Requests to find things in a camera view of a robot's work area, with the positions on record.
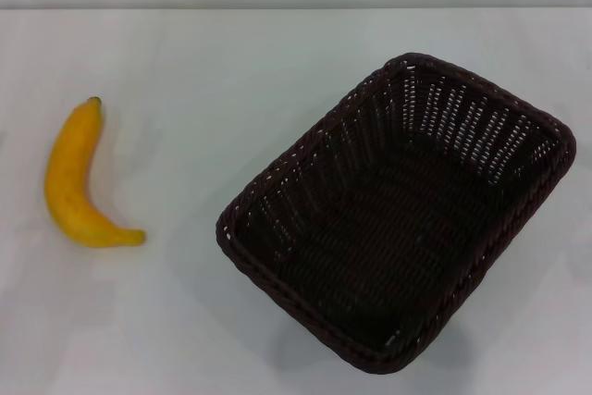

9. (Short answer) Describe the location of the dark brown woven basket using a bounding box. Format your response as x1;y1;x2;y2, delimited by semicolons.
215;51;578;363

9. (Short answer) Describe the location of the yellow banana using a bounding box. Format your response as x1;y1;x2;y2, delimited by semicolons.
43;96;148;249

